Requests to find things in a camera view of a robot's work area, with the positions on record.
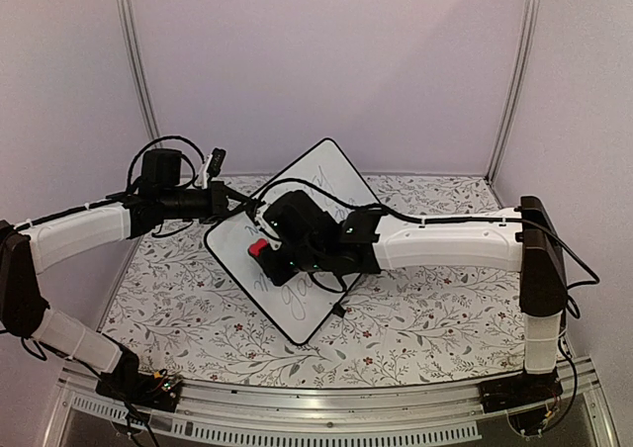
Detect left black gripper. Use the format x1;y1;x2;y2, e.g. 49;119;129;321
160;181;254;225

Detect red whiteboard eraser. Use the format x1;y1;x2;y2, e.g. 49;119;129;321
247;238;269;259

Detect white whiteboard with black frame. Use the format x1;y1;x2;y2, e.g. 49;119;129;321
204;137;378;346

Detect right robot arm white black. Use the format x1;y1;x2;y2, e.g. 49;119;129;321
247;178;600;403

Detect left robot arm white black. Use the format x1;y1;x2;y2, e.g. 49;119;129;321
1;141;250;402

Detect black whiteboard stand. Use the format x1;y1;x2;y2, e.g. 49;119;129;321
332;304;346;317

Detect floral patterned table mat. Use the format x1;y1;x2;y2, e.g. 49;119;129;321
96;173;573;389

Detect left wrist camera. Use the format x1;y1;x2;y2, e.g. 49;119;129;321
194;147;226;189

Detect front aluminium rail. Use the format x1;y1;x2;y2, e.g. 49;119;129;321
44;357;619;443

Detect left aluminium frame post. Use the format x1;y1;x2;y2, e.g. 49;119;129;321
116;0;161;141

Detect aluminium frame post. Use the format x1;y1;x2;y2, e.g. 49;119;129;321
116;0;161;141
486;0;540;186

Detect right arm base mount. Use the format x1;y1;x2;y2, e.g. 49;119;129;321
477;369;563;413

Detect right aluminium frame post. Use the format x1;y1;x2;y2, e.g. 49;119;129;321
486;0;540;186

